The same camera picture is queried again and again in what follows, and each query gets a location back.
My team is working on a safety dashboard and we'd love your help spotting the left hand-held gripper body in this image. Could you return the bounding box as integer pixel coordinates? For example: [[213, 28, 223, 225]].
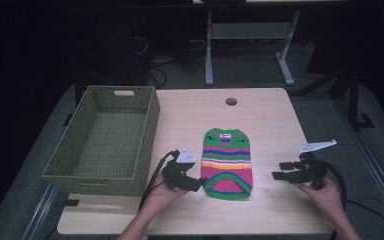
[[161, 145, 197, 191]]

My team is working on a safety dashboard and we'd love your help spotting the white metal desk frame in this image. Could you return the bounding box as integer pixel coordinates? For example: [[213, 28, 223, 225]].
[[204, 9, 302, 88]]

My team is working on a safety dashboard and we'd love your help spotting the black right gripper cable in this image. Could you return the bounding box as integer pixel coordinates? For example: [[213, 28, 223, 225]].
[[317, 159, 384, 240]]

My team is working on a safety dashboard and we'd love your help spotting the person's right hand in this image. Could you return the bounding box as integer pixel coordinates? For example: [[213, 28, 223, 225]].
[[292, 176, 347, 218]]

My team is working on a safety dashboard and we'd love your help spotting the tangle of floor cables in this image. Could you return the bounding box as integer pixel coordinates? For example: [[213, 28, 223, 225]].
[[131, 34, 208, 90]]

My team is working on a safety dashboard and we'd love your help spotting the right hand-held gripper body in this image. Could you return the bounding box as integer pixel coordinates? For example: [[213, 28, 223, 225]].
[[292, 139, 338, 191]]

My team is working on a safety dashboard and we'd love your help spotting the green woven basket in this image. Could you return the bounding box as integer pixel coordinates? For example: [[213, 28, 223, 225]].
[[42, 85, 161, 197]]

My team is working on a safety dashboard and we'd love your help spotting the striped knit pet sweater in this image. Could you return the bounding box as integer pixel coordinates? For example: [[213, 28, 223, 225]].
[[200, 127, 254, 201]]

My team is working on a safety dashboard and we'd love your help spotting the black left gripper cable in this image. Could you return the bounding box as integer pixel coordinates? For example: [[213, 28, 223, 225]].
[[138, 149, 181, 212]]

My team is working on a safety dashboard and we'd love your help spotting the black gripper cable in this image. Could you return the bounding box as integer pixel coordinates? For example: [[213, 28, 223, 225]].
[[317, 159, 384, 240], [138, 149, 181, 212]]

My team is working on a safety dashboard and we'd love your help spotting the black metal stand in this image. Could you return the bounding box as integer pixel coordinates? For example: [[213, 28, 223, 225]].
[[328, 66, 376, 132]]

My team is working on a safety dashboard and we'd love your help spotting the person's left hand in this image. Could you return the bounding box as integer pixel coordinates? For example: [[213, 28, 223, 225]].
[[142, 172, 189, 214]]

